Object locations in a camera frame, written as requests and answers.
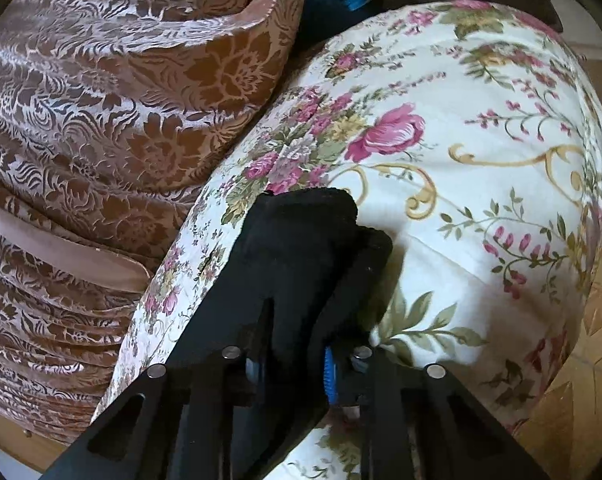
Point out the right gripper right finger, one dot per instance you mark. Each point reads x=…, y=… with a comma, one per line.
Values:
x=421, y=423

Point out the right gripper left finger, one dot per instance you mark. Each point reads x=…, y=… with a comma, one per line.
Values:
x=171, y=423

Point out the black embroidered pants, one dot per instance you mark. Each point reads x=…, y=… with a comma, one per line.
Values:
x=298, y=276

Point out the wooden cabinet door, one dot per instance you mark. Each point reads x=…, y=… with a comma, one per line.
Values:
x=30, y=450

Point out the floral bedspread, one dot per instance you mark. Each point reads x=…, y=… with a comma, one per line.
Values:
x=470, y=133

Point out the brown floral curtain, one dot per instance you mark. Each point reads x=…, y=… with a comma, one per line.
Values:
x=113, y=113

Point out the dark blue bag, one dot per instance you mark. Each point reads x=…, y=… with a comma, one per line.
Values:
x=323, y=19

